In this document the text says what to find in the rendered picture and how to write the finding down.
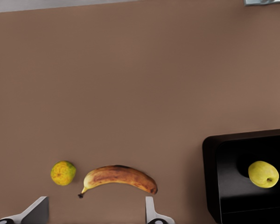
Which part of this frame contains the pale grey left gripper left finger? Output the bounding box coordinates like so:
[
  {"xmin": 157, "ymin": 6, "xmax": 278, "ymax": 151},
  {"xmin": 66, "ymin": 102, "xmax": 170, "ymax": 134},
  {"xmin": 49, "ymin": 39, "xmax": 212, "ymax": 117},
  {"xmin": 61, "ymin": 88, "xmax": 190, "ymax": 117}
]
[{"xmin": 0, "ymin": 196, "xmax": 49, "ymax": 224}]

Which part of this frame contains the ripe brown-spotted banana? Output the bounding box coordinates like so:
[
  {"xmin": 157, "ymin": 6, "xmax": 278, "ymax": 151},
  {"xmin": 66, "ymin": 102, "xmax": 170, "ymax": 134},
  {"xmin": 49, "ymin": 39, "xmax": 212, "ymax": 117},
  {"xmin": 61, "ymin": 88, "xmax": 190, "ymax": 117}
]
[{"xmin": 77, "ymin": 165, "xmax": 158, "ymax": 199}]

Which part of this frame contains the yellow-green apple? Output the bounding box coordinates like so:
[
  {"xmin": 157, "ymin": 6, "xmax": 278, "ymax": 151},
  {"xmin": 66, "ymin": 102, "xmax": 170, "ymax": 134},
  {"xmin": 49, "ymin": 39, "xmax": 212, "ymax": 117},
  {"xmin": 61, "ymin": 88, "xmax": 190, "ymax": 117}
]
[{"xmin": 248, "ymin": 160, "xmax": 280, "ymax": 189}]

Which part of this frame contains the yellow-green orange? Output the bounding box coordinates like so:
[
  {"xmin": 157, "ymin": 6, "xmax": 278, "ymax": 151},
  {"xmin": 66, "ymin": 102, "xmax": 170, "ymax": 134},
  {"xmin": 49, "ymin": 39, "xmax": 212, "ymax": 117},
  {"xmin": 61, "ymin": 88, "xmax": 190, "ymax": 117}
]
[{"xmin": 50, "ymin": 160, "xmax": 77, "ymax": 186}]

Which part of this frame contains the silver frame post foot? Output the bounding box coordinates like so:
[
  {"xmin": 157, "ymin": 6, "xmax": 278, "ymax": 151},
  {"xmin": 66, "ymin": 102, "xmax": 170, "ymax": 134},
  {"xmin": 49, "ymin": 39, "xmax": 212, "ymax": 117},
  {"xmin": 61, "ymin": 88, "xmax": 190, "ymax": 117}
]
[{"xmin": 244, "ymin": 0, "xmax": 280, "ymax": 7}]

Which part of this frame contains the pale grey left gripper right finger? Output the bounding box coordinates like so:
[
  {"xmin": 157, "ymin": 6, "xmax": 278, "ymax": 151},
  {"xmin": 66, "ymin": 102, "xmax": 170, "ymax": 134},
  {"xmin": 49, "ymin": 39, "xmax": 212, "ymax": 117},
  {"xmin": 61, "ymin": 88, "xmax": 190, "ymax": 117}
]
[{"xmin": 145, "ymin": 196, "xmax": 175, "ymax": 224}]

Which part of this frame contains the black tray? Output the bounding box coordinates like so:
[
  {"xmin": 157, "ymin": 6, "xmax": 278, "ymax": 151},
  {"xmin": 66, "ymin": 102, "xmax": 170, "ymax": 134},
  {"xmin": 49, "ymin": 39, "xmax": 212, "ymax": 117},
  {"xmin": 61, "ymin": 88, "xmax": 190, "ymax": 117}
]
[{"xmin": 202, "ymin": 127, "xmax": 280, "ymax": 224}]

